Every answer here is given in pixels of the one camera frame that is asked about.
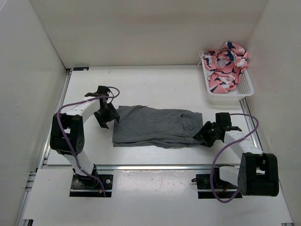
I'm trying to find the pink patterned shorts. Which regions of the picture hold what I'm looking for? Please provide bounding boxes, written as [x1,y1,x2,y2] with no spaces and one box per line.
[201,41,248,94]

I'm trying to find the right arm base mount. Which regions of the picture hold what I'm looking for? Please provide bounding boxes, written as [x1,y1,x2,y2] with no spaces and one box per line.
[191,165,242,201]

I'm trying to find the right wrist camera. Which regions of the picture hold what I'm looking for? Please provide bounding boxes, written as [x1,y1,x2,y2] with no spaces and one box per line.
[215,113,232,127]

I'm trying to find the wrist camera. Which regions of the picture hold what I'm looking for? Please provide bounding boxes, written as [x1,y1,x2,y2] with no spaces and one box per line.
[85,86,111,99]
[215,113,232,127]

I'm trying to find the aluminium frame rail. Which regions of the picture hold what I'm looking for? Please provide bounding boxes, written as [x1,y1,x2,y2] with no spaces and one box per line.
[96,164,211,170]

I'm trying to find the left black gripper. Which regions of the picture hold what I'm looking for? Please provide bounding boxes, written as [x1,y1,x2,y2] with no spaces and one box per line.
[94,102,120,129]

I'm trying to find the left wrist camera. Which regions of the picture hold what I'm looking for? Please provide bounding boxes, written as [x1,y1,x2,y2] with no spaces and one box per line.
[85,86,111,99]

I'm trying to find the purple cable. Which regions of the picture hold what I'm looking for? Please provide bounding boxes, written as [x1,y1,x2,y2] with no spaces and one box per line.
[210,113,260,203]
[56,86,120,196]

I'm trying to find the dark label sticker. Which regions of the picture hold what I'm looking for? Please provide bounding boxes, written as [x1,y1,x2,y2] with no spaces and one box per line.
[73,67,89,71]

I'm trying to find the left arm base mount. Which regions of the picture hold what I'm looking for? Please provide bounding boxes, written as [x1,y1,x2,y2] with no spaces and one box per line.
[69,173,113,198]

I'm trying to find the white plastic basket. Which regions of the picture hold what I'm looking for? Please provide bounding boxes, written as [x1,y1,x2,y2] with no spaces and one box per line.
[198,51,254,105]

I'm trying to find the grey shorts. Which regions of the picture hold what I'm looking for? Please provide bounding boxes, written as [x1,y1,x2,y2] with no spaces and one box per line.
[112,105,203,149]

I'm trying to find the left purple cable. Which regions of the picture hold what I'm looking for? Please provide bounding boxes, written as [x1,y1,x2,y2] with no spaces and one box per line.
[56,86,120,196]

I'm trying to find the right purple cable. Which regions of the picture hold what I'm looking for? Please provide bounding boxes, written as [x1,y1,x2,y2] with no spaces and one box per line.
[210,113,260,203]

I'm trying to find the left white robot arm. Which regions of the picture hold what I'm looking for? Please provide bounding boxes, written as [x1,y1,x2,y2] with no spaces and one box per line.
[50,98,120,188]

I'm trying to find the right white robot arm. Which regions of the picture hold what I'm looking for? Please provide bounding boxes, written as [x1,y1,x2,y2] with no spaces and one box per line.
[193,121,279,200]

